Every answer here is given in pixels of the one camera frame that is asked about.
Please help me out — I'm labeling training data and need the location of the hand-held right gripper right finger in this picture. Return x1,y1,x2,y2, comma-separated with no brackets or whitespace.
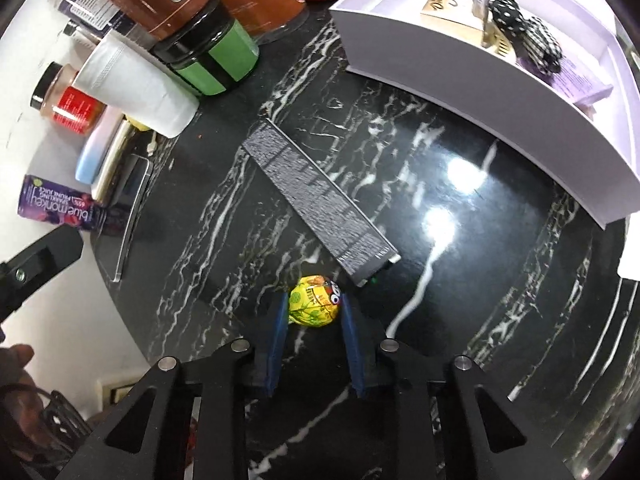
340,305,576,480

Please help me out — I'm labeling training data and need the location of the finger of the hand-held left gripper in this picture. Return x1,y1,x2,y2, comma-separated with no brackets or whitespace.
0,225,85,322

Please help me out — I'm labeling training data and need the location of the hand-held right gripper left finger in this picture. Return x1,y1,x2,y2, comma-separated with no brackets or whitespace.
55,292,291,480

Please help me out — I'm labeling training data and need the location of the yellow lollipop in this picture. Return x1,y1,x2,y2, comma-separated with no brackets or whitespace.
289,275,344,326

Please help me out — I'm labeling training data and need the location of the white gift box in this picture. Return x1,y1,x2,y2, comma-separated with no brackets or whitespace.
328,0,640,229

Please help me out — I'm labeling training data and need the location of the small lavender box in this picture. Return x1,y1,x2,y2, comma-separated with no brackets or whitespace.
515,52,615,107

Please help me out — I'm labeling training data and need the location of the black polka dot hair accessory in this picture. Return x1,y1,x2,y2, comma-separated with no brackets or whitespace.
487,0,564,77

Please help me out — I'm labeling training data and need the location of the person's left hand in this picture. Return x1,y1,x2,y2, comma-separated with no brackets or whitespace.
0,344,36,387

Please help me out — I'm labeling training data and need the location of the purple drink can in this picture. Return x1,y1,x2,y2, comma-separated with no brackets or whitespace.
17,175,124,236

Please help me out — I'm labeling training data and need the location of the light blue tube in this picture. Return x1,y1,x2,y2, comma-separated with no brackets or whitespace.
75,110,126,185

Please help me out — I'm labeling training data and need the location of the flat gold-edged case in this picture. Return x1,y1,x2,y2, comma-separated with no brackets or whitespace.
90,117,138,203

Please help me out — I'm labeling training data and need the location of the long black printed box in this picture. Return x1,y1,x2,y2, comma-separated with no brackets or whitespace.
241,118,403,289

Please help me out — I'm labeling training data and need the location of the black-lidded spice bottle red label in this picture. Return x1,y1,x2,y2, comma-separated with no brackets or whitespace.
30,62,108,136

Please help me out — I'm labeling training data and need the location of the white plastic bottle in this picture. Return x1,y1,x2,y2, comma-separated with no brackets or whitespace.
72,32,201,139

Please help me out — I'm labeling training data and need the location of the clear jar with blue label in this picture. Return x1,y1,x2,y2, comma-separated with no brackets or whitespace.
50,0,136,34

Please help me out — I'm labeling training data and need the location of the green jar with black lid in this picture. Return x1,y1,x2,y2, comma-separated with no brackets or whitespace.
151,0,261,97

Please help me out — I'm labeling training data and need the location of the white napkin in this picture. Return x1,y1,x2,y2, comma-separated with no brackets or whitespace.
617,220,640,281

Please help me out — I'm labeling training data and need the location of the orange-filled clear jar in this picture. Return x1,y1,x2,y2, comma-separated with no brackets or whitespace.
197,0,311,44

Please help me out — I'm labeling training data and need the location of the gold windowed box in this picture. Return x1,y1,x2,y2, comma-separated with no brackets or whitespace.
420,0,493,49

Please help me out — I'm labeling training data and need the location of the wall power outlet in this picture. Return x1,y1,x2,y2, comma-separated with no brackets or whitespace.
95,372,146,406

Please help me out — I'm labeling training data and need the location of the black coiled cable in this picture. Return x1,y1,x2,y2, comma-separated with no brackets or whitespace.
0,385,94,466

